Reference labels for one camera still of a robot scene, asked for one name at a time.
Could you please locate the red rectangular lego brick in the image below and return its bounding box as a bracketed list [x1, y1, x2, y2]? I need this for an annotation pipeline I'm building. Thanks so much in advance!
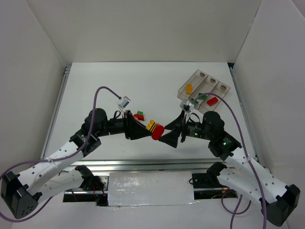
[207, 97, 219, 106]

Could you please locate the red curved lego brick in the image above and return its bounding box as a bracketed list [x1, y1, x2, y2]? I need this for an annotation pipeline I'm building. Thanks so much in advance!
[133, 114, 145, 121]

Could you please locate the clear bin for yellow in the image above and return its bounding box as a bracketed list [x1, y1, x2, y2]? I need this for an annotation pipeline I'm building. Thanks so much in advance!
[177, 70, 208, 102]

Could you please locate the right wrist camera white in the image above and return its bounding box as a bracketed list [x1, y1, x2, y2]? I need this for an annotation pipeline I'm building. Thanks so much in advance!
[180, 100, 194, 114]

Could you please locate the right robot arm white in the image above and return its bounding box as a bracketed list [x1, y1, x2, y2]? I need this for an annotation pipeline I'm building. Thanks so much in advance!
[159, 111, 300, 227]

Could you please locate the yellow black striped lego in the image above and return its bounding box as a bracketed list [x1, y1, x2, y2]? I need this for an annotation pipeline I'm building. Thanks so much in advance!
[146, 120, 160, 132]

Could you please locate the white foil cover plate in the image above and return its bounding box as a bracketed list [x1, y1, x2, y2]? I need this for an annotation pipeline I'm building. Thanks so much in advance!
[108, 171, 195, 207]

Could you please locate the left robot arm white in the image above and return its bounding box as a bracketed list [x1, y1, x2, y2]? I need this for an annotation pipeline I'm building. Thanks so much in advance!
[0, 108, 151, 222]

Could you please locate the clear bin for green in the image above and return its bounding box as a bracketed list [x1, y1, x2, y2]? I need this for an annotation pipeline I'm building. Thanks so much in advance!
[189, 76, 219, 110]

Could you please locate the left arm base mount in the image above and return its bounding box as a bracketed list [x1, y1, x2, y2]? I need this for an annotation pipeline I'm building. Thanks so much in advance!
[63, 174, 109, 206]

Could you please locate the clear bin for red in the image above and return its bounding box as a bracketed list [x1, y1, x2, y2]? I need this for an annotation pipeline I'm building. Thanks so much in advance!
[199, 82, 231, 114]

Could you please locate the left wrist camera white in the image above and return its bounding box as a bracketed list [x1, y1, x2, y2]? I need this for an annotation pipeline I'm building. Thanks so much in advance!
[117, 96, 131, 111]

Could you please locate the small green lego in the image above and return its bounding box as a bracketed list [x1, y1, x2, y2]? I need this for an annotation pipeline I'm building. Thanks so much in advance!
[198, 93, 208, 100]

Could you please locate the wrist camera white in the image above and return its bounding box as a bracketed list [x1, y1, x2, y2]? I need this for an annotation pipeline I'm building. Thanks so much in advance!
[180, 100, 194, 114]
[117, 96, 131, 111]

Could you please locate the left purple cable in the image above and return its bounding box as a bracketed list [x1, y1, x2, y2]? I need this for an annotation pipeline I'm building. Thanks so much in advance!
[0, 86, 122, 224]

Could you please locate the red round lego brick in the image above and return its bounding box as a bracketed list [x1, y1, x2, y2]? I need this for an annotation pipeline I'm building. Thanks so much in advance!
[152, 124, 164, 140]

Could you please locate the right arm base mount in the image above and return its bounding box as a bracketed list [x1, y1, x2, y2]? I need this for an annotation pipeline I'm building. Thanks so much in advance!
[189, 173, 229, 200]

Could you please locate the yellow lego brick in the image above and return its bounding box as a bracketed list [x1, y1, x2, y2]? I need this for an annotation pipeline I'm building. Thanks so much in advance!
[185, 84, 193, 94]

